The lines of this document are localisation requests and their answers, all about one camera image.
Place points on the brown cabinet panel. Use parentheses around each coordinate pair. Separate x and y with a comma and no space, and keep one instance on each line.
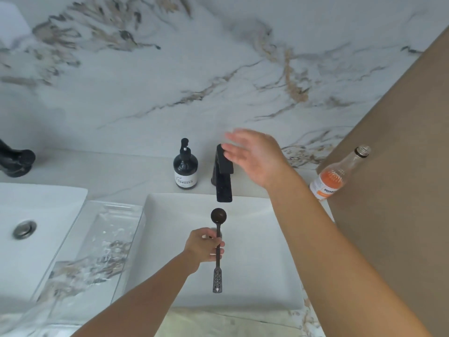
(403,193)

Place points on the person's right forearm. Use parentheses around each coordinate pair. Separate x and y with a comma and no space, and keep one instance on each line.
(333,263)

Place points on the person's left forearm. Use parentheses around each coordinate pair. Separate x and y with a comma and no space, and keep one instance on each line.
(147,300)

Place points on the person's left thumb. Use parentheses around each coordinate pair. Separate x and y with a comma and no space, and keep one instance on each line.
(209,235)

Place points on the person's left hand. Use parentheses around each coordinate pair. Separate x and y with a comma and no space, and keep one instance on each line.
(198,246)

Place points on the clear glass tray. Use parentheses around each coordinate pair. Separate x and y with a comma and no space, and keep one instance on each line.
(105,228)

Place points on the glass bottle orange label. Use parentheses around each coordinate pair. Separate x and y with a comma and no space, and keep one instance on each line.
(333,178)

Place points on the dark soap pump bottle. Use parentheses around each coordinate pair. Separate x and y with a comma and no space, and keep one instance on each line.
(185,168)

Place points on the black basin faucet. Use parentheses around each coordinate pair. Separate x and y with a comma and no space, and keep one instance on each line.
(221,178)
(15,161)

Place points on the white rectangular sink basin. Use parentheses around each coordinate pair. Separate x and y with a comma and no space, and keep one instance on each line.
(42,207)
(256,249)

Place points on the person's right hand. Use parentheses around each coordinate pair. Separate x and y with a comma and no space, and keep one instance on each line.
(261,161)

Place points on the person's right fingers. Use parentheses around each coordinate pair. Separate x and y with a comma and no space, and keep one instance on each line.
(235,146)

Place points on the metal sink drain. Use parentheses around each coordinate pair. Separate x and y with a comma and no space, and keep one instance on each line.
(25,229)

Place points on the dark metal ladle spoon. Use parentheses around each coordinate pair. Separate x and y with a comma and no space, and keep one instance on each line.
(218,221)

